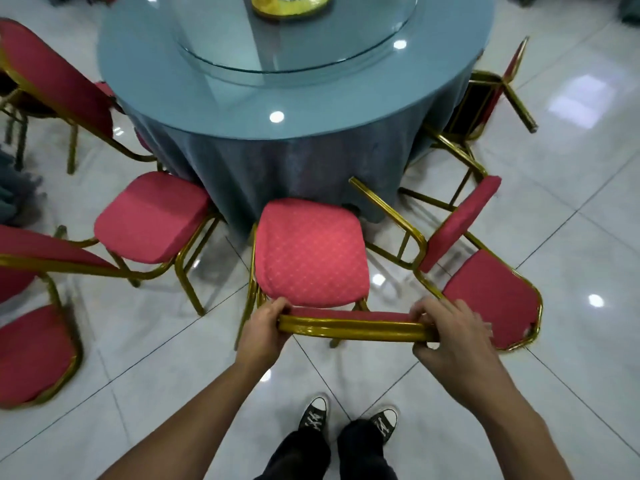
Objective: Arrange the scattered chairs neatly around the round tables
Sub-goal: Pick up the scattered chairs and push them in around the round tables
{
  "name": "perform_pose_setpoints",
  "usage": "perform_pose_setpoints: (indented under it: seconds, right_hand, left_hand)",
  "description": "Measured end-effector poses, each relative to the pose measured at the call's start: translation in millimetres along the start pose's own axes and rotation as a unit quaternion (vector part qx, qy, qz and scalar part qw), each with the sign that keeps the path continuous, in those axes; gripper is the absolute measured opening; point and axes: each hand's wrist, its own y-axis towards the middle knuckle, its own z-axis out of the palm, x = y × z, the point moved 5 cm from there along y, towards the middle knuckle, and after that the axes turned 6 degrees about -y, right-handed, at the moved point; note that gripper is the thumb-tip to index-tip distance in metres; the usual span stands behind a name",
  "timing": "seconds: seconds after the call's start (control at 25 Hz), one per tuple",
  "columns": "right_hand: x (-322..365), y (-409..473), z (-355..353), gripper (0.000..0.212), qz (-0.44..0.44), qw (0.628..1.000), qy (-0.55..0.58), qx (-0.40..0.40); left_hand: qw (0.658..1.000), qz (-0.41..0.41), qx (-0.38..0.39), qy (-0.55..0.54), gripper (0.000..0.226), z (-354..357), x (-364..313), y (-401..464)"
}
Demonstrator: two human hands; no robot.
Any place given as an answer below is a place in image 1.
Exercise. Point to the person's right hand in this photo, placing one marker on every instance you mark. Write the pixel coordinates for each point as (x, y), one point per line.
(462, 354)

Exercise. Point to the person's left hand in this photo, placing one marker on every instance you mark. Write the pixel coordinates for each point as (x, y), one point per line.
(257, 334)

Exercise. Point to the person's left fingers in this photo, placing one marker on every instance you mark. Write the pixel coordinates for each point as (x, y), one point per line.
(277, 305)

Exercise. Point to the person's right thumb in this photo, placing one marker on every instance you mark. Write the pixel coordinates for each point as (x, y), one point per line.
(425, 346)

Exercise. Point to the red patterned gold-frame chair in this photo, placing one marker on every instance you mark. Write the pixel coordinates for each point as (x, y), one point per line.
(310, 249)

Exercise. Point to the person's left forearm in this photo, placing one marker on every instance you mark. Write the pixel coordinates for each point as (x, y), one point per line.
(200, 424)

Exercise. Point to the person's right forearm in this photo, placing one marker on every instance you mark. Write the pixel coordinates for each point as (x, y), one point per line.
(510, 429)

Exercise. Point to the person's right black sneaker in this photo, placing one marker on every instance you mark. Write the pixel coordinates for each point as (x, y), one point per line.
(385, 423)

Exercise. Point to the person's black sneaker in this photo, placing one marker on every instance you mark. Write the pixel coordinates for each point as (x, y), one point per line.
(385, 423)
(314, 414)

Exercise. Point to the person's left black sneaker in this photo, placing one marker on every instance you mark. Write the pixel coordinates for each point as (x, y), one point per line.
(314, 414)

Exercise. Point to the grey-blue tablecloth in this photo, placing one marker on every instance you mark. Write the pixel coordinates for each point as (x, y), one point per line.
(300, 164)

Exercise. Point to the person's black trousers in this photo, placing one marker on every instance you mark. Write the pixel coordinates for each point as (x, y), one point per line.
(310, 457)

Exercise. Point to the round glass turntable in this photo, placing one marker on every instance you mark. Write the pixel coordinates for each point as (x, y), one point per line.
(300, 39)

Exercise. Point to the grey crumpled cloth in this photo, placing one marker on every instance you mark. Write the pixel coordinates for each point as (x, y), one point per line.
(15, 194)

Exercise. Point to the yellow gold centrepiece dish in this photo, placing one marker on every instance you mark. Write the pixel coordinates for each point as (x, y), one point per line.
(290, 7)

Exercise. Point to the red gold-frame banquet chair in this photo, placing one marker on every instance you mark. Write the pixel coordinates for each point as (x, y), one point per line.
(492, 294)
(55, 74)
(487, 102)
(150, 214)
(30, 354)

